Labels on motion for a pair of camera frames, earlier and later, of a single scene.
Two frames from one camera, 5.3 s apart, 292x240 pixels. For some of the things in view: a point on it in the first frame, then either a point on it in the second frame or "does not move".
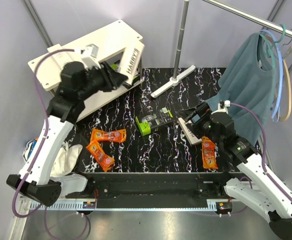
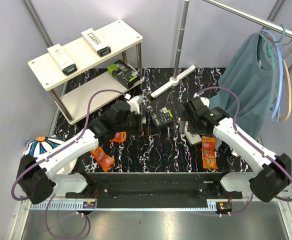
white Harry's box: (131, 60) → (94, 40)
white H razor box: (60, 57) does not move
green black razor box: (162, 116) does not move
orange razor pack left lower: (106, 161) does not move
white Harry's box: (192, 137) does not move
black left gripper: (113, 78) → (138, 117)
